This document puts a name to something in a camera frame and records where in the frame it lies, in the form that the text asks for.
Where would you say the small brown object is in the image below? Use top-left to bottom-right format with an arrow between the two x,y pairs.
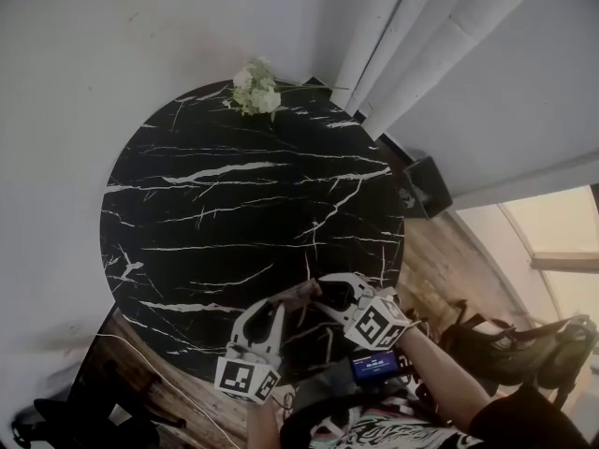
273,281 -> 325,311

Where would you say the person's left forearm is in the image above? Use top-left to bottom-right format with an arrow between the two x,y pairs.
244,396 -> 283,449

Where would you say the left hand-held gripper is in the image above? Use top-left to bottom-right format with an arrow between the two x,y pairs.
213,297 -> 287,407

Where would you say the person's right forearm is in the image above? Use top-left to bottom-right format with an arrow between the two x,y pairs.
397,327 -> 492,427

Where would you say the person's patterned black shirt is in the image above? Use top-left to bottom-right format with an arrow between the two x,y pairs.
279,376 -> 592,449

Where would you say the window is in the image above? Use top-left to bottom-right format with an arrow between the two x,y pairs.
455,184 -> 599,331

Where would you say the round black marble table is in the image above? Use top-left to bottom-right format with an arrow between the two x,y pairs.
99,80 -> 406,387

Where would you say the black office chair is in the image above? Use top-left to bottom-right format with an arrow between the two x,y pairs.
8,357 -> 188,449

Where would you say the thick white insulated pipe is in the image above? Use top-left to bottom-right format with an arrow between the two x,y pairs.
367,0 -> 558,138

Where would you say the grey mesh office chair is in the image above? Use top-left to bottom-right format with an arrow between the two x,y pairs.
439,300 -> 599,398

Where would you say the dark grey trash bin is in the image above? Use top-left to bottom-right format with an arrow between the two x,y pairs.
402,155 -> 454,221

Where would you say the black screen device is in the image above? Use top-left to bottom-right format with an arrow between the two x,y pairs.
349,348 -> 402,385

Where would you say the thin white wall pipe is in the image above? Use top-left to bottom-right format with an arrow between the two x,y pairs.
336,0 -> 444,107

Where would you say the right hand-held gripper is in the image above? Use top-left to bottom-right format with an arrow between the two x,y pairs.
318,272 -> 410,352

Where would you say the white flower bouquet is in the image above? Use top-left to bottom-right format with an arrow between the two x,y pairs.
222,56 -> 352,123

